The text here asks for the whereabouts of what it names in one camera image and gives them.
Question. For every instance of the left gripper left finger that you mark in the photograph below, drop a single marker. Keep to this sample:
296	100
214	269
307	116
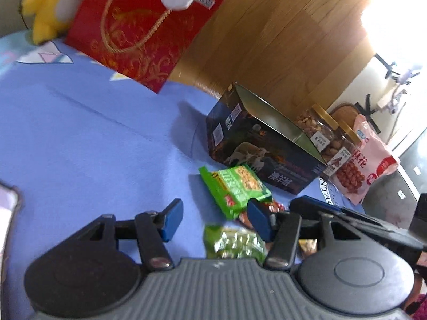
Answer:
151	230

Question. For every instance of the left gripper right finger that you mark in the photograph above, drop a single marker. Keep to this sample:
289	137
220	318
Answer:
283	230

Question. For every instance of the green pea snack packet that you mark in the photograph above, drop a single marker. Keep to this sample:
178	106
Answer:
233	243

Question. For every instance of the green cracker snack packet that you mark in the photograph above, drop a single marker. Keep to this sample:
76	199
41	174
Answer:
233	188

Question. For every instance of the pink twisted snack bag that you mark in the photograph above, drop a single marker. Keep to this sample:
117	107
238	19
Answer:
369	162

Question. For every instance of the black sheep-print tin box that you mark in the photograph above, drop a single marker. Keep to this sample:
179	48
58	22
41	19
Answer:
242	128

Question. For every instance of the cashew nut jar gold lid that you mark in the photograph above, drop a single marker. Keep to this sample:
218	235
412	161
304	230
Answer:
318	125

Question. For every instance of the pecan nut jar gold lid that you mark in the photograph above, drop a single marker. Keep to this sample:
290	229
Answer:
340	149

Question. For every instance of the blue printed tablecloth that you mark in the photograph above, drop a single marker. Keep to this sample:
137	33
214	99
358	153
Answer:
78	144

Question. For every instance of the brown woven round board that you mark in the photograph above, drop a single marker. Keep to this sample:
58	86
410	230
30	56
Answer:
346	112

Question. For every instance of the smartphone with purple case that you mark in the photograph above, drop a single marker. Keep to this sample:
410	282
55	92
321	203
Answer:
10	203

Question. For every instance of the red gift bag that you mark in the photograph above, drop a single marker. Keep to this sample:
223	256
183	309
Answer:
141	39

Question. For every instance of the yellow duck plush toy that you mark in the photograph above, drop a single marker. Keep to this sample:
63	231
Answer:
52	18

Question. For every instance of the white charger with cable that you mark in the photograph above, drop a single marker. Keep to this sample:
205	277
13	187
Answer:
395	112

